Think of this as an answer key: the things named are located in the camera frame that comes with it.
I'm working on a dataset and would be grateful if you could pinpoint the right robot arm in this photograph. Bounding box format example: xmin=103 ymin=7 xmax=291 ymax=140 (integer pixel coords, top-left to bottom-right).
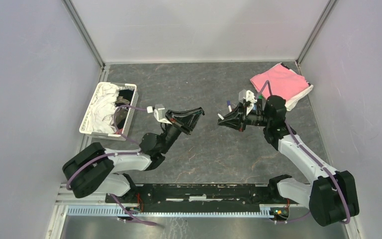
xmin=217 ymin=95 xmax=360 ymax=227

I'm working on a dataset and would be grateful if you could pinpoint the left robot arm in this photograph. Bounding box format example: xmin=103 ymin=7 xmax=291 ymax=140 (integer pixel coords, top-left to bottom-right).
xmin=62 ymin=104 xmax=204 ymax=203

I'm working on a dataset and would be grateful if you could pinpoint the white purple marker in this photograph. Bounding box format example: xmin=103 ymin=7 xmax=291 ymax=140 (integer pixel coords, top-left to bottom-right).
xmin=227 ymin=101 xmax=232 ymax=112

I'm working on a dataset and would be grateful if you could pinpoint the white plastic basket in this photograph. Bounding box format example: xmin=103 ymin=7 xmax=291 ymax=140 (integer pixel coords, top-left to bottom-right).
xmin=79 ymin=82 xmax=138 ymax=141

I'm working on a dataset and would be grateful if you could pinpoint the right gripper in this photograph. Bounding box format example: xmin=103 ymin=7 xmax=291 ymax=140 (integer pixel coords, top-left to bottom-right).
xmin=218 ymin=102 xmax=271 ymax=132

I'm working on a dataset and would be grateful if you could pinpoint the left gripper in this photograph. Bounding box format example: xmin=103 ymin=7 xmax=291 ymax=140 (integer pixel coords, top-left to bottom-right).
xmin=160 ymin=108 xmax=204 ymax=154

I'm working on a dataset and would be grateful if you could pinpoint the pink folded cloth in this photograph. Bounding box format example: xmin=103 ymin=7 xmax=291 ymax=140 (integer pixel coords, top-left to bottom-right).
xmin=250 ymin=63 xmax=310 ymax=109

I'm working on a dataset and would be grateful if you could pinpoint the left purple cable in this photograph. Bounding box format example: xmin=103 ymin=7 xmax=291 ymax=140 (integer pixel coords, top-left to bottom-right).
xmin=66 ymin=104 xmax=150 ymax=227

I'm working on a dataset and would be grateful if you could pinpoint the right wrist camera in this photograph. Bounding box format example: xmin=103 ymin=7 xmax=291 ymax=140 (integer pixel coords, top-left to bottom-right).
xmin=238 ymin=89 xmax=257 ymax=115

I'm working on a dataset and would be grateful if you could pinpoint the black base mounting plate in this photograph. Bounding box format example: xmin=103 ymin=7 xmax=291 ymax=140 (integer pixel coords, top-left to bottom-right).
xmin=119 ymin=183 xmax=295 ymax=213

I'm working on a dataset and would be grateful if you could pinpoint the white cloth in basket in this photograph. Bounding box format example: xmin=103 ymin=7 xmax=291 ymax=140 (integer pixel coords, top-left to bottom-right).
xmin=84 ymin=83 xmax=120 ymax=134

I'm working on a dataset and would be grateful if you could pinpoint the aluminium frame rail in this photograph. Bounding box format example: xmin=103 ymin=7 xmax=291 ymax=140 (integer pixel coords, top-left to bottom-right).
xmin=55 ymin=184 xmax=355 ymax=219

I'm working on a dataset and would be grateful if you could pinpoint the black cloth in basket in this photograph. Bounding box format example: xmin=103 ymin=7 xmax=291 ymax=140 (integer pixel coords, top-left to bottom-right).
xmin=113 ymin=89 xmax=134 ymax=129

